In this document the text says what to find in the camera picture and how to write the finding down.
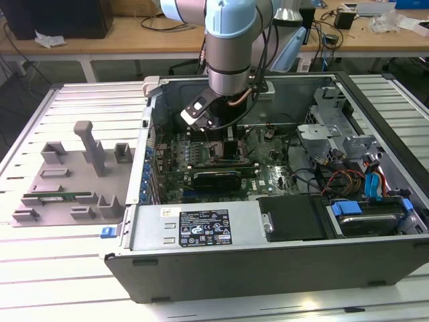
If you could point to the blue case latch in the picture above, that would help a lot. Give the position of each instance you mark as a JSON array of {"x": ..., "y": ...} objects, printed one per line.
[{"x": 108, "y": 232}]

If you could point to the black upright device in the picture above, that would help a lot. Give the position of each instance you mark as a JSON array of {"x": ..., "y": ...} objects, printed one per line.
[{"x": 308, "y": 27}]

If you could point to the wooden desk white frame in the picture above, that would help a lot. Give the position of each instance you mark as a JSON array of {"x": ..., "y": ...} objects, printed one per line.
[
  {"x": 100, "y": 43},
  {"x": 368, "y": 43}
]

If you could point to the black plastic shroud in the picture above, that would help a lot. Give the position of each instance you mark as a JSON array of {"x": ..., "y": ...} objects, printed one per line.
[{"x": 295, "y": 218}]

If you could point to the green RAM stick white label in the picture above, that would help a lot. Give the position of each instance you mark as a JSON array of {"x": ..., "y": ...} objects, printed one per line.
[{"x": 72, "y": 195}]

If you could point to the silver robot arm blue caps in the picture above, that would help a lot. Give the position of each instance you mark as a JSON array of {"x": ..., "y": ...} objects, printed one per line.
[{"x": 228, "y": 50}]

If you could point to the brass tube fitting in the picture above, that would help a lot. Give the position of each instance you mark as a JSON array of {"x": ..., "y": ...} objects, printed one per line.
[{"x": 243, "y": 98}]

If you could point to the black grey PC case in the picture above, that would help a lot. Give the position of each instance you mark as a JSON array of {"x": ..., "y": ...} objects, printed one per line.
[{"x": 268, "y": 278}]

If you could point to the grey parts rack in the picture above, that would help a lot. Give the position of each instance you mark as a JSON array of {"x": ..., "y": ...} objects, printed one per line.
[{"x": 80, "y": 186}]

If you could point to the silver chipset heatsink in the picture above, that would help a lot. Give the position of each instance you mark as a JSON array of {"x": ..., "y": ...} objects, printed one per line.
[{"x": 281, "y": 176}]

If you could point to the clear plastic bags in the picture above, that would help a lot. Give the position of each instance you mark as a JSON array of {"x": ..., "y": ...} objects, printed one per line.
[{"x": 385, "y": 21}]

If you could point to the white flat box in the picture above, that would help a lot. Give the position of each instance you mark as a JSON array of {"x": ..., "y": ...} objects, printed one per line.
[{"x": 417, "y": 27}]

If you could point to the white black wrist camera box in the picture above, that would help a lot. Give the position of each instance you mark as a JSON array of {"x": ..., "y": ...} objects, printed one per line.
[{"x": 197, "y": 109}]

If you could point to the blue card retention clip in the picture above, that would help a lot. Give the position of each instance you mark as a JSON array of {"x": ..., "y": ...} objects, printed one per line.
[
  {"x": 143, "y": 187},
  {"x": 142, "y": 198},
  {"x": 144, "y": 176}
]

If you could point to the black power supply label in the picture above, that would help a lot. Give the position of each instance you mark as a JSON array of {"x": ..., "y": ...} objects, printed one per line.
[{"x": 204, "y": 231}]

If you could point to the blue box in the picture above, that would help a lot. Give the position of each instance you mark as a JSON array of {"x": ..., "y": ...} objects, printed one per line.
[{"x": 412, "y": 3}]

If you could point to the large black box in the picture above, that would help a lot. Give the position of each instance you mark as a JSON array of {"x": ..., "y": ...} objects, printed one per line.
[{"x": 60, "y": 20}]

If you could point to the CPU socket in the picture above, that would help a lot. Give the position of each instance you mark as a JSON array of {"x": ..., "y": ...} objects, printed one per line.
[{"x": 216, "y": 152}]

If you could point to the green motherboard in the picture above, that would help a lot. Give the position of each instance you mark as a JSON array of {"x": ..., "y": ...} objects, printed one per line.
[{"x": 261, "y": 174}]

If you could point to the silver metal drive cage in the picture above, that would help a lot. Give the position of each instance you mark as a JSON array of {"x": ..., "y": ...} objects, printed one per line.
[{"x": 318, "y": 134}]

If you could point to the silver power supply unit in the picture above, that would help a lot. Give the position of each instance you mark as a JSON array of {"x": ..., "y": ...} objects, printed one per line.
[{"x": 147, "y": 231}]

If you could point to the crumpled white paper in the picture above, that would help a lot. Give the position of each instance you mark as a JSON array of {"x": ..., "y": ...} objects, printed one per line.
[{"x": 50, "y": 39}]

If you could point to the black graphics card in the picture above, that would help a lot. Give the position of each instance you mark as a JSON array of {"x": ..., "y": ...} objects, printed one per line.
[{"x": 218, "y": 181}]

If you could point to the small black adapter box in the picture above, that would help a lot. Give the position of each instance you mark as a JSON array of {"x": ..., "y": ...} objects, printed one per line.
[{"x": 344, "y": 20}]

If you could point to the blue disk carrier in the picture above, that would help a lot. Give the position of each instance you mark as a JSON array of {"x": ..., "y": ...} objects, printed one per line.
[{"x": 347, "y": 208}]

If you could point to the white handwritten sticker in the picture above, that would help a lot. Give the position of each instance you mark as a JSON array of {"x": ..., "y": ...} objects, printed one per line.
[{"x": 168, "y": 212}]

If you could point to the silver black hard disk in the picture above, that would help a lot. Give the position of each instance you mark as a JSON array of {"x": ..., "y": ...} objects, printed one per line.
[{"x": 365, "y": 226}]

